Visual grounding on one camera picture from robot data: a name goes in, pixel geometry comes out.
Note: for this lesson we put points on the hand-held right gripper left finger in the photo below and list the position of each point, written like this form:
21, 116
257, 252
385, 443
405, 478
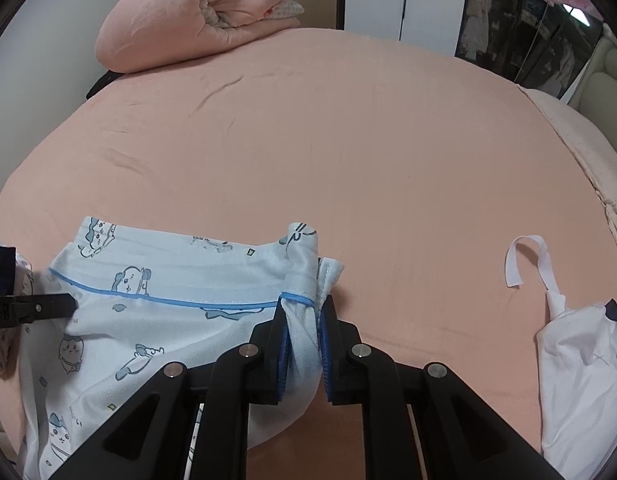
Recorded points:
283, 355

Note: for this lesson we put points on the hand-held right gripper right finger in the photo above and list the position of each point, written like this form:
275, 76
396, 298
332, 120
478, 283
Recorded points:
326, 355

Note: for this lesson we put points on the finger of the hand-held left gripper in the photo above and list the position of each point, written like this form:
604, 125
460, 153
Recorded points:
38, 307

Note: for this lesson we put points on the light blue printed pajama pants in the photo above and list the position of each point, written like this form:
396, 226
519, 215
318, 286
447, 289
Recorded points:
163, 310

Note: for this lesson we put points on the round bed with pink sheet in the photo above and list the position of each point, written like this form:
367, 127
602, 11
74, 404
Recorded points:
338, 160

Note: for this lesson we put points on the rolled pink quilt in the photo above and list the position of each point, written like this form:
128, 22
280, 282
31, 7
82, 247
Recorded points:
163, 20

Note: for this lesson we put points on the dark glass wardrobe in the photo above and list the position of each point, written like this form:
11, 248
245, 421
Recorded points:
528, 25

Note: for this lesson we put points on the grey padded headboard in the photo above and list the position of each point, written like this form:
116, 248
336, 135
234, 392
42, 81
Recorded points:
608, 70

